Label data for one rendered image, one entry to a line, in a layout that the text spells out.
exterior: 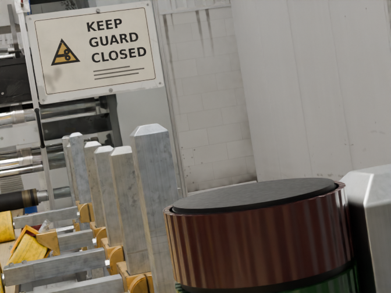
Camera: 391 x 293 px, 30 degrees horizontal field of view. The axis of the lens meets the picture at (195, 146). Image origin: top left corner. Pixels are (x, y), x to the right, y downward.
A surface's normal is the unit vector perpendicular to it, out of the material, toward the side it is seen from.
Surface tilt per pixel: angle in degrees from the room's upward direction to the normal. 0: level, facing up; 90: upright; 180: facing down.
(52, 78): 90
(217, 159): 90
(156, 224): 90
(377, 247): 90
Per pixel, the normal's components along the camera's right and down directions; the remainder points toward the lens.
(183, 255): -0.82, 0.16
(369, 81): -0.96, 0.16
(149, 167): 0.22, 0.02
